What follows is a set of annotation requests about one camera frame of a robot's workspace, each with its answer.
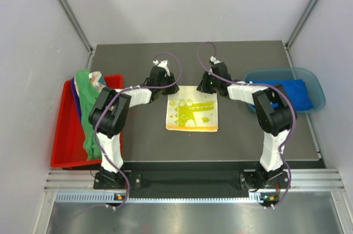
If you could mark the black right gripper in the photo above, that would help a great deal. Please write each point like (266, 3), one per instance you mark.
(203, 86)

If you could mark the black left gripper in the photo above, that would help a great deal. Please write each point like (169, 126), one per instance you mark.
(172, 90)

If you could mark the yellow patterned towel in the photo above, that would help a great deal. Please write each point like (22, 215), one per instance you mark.
(192, 111)

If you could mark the blue towel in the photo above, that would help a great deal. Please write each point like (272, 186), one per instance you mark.
(296, 90)

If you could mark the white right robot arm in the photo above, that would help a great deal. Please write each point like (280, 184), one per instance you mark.
(274, 112)

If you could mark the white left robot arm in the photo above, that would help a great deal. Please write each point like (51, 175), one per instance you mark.
(109, 113)

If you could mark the light patterned towel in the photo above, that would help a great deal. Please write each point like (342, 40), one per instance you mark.
(97, 80)

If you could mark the green towel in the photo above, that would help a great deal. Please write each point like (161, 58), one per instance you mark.
(87, 96)

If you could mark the purple towel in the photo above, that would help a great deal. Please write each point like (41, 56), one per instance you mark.
(75, 93)

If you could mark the translucent blue tray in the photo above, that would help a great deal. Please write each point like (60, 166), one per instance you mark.
(314, 88)

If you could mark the red plastic bin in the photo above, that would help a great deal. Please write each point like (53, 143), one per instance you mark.
(68, 151)

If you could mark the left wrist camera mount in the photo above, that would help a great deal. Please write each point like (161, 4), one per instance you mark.
(162, 64)

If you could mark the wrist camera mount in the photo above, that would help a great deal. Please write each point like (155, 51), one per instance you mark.
(213, 60)
(162, 64)

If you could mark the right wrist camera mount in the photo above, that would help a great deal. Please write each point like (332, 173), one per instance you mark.
(213, 60)

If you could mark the white slotted cable duct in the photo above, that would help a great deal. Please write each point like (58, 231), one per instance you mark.
(115, 198)

